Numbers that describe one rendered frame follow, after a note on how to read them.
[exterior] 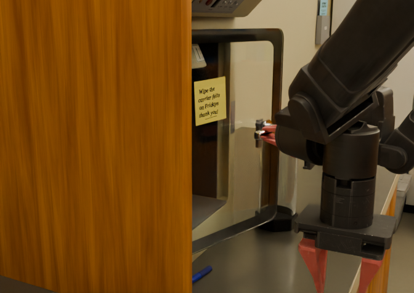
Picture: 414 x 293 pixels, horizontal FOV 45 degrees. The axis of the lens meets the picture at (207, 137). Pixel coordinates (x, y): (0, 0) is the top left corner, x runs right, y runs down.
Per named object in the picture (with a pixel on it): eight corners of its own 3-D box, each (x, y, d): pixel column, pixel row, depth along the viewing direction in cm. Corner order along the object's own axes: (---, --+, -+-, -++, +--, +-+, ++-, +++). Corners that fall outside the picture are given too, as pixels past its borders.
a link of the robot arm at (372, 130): (352, 126, 50) (392, 120, 53) (306, 115, 56) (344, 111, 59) (348, 192, 52) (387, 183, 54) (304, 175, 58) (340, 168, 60)
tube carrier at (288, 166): (246, 212, 122) (249, 125, 117) (289, 208, 124) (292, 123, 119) (260, 229, 112) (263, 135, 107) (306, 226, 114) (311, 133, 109)
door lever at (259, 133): (238, 138, 95) (238, 125, 94) (270, 130, 102) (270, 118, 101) (260, 144, 91) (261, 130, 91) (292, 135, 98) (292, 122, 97)
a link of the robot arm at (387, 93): (403, 172, 78) (424, 157, 84) (409, 99, 74) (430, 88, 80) (333, 156, 86) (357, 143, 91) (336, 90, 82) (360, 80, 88)
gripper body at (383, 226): (307, 216, 62) (310, 159, 60) (395, 232, 58) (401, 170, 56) (292, 237, 56) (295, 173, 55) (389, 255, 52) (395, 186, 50)
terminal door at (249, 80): (164, 264, 88) (161, 29, 79) (273, 217, 109) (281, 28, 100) (167, 265, 87) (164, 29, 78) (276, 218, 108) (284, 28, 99)
